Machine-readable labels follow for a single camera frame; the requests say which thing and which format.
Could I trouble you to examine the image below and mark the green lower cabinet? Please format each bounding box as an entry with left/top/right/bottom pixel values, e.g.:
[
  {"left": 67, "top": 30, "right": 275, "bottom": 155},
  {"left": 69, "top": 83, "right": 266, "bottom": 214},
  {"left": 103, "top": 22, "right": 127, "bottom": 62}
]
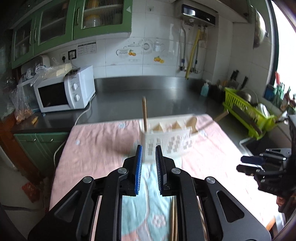
[{"left": 14, "top": 132, "right": 69, "bottom": 177}]

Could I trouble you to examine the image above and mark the person's right hand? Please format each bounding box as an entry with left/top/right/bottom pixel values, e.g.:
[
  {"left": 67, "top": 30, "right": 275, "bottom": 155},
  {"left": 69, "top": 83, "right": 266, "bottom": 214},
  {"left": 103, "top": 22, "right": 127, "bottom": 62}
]
[{"left": 276, "top": 196, "right": 285, "bottom": 207}]

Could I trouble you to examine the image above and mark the teal soap bottle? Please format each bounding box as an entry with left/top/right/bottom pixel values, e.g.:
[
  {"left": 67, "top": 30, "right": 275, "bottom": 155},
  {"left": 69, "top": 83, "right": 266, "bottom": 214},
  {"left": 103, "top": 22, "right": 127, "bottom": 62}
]
[{"left": 200, "top": 80, "right": 210, "bottom": 97}]

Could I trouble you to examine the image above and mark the cream plastic utensil holder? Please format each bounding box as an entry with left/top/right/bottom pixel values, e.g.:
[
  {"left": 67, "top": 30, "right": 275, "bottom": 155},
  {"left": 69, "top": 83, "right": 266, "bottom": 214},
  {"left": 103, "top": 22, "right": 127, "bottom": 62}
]
[{"left": 139, "top": 114, "right": 197, "bottom": 163}]

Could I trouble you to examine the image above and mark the green wall cabinet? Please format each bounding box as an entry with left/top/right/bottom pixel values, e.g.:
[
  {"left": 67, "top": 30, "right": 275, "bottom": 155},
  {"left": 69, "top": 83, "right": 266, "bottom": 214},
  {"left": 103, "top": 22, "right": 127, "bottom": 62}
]
[{"left": 10, "top": 1, "right": 133, "bottom": 68}]

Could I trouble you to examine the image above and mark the white microwave power cable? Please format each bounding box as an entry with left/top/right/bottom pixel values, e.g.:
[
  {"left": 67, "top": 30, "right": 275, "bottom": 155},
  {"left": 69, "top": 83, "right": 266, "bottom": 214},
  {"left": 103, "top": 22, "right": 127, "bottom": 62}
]
[{"left": 53, "top": 101, "right": 92, "bottom": 167}]

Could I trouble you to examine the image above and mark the white microwave oven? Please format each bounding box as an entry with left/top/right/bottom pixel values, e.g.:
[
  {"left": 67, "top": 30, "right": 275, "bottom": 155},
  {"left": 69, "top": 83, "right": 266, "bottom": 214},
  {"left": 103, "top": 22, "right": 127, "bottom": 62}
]
[{"left": 33, "top": 65, "right": 95, "bottom": 113}]

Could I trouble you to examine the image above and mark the clear plastic bag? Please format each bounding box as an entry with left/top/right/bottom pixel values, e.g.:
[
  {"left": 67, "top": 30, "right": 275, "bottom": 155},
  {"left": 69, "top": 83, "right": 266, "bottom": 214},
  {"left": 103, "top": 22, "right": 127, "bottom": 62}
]
[{"left": 3, "top": 66, "right": 58, "bottom": 123}]

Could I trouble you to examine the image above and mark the pink and teal towel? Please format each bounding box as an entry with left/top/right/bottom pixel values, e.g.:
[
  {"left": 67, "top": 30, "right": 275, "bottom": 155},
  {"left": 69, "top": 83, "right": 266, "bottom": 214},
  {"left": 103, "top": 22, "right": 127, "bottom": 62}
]
[{"left": 50, "top": 114, "right": 278, "bottom": 240}]

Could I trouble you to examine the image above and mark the white gas water heater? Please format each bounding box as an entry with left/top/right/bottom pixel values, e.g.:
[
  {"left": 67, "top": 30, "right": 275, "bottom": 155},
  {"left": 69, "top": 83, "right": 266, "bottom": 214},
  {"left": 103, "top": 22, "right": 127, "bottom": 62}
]
[{"left": 173, "top": 1, "right": 218, "bottom": 27}]

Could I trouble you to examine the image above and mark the yellow pipe on wall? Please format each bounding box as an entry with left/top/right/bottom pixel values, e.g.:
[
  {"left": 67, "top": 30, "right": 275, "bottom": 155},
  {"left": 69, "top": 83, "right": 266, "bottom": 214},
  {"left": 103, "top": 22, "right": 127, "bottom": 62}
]
[{"left": 185, "top": 29, "right": 201, "bottom": 80}]

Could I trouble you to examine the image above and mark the lime green dish rack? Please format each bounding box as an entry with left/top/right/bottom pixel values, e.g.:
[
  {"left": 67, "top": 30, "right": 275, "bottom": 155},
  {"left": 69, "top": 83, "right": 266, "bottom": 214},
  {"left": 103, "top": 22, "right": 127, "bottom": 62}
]
[{"left": 222, "top": 88, "right": 277, "bottom": 140}]

